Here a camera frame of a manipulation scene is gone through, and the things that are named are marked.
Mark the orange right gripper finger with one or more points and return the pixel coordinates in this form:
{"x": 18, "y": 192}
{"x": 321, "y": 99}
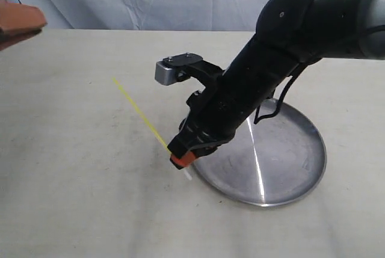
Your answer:
{"x": 187, "y": 159}

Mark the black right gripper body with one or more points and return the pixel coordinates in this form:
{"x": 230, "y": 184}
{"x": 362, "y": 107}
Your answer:
{"x": 195, "y": 137}

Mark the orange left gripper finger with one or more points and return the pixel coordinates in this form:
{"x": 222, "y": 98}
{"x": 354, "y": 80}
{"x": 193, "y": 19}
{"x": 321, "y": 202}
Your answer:
{"x": 19, "y": 22}

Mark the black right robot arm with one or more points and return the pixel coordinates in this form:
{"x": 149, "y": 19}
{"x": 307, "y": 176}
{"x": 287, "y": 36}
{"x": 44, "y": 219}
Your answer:
{"x": 290, "y": 35}

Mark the round metal plate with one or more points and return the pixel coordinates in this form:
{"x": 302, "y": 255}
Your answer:
{"x": 273, "y": 163}

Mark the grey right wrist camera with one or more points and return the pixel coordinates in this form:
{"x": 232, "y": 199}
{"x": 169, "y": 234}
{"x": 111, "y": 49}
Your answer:
{"x": 182, "y": 67}

